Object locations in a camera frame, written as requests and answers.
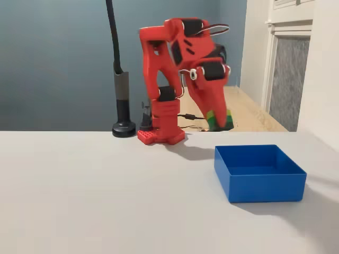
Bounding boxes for light wooden table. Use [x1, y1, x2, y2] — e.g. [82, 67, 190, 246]
[177, 85, 289, 133]

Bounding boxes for black gooseneck camera stand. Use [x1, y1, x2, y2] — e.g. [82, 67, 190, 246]
[105, 0, 137, 138]

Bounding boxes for blue plastic bin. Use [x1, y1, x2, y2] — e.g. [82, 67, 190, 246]
[213, 144, 308, 204]

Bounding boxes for black table clamp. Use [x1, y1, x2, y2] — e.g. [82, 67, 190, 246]
[141, 101, 154, 131]

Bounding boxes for dark folded chair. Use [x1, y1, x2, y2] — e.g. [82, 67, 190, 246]
[213, 43, 228, 65]

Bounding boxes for thin arm servo wires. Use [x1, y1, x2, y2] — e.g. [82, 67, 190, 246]
[177, 23, 230, 101]

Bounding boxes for black power cable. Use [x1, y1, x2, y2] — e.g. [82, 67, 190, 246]
[177, 113, 208, 121]

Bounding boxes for green lego block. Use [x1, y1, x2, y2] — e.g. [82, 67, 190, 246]
[206, 107, 235, 132]

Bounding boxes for white framed frosted window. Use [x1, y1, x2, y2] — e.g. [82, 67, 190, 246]
[261, 0, 315, 132]

